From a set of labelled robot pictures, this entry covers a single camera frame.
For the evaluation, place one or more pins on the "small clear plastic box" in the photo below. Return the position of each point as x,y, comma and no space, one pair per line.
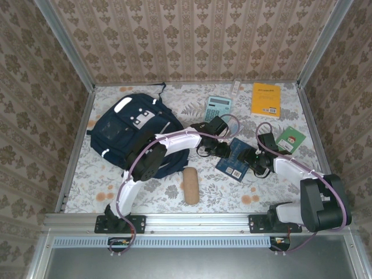
236,87

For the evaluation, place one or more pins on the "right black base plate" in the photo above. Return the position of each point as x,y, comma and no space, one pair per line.
257,223

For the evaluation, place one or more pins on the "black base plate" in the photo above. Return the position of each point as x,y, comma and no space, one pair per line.
136,223
257,223

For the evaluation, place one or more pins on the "grey metal sheet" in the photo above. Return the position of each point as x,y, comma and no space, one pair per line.
203,264

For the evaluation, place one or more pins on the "aluminium mounting rail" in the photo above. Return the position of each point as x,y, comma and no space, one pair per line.
197,222

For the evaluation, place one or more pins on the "navy blue backpack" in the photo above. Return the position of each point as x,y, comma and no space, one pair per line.
122,130

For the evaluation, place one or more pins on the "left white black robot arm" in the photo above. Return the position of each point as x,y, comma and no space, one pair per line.
180,142

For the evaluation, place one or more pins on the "tan cork pencil case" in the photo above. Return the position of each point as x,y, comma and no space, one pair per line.
191,186

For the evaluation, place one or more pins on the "yellow book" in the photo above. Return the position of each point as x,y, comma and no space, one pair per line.
266,98

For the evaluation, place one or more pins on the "teal calculator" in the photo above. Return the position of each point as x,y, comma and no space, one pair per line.
218,107

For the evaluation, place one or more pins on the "aluminium frame post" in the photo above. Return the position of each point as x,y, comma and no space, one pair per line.
66,43
324,43

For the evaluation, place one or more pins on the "aluminium back rail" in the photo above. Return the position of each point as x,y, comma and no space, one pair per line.
186,84

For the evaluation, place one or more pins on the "blue book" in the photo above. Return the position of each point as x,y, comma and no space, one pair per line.
229,168

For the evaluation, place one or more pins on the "small controller board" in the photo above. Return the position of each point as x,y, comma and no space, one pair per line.
120,242
280,241

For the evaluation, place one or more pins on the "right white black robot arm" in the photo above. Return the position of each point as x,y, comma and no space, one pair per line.
293,170

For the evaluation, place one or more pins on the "aluminium side rail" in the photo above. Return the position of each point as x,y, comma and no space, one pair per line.
76,145
309,116

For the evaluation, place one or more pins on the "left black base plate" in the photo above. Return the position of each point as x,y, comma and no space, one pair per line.
136,223

